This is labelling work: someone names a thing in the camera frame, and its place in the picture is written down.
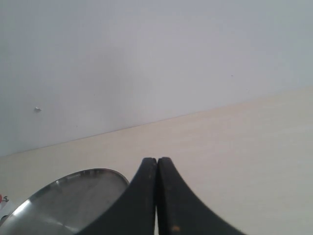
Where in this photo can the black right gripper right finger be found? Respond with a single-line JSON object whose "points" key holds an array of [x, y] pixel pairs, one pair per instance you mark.
{"points": [[180, 211]]}

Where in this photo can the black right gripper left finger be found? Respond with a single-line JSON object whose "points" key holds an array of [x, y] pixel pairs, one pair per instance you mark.
{"points": [[134, 211]]}

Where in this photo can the round stainless steel plate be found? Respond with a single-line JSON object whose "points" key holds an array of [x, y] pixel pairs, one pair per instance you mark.
{"points": [[67, 205]]}

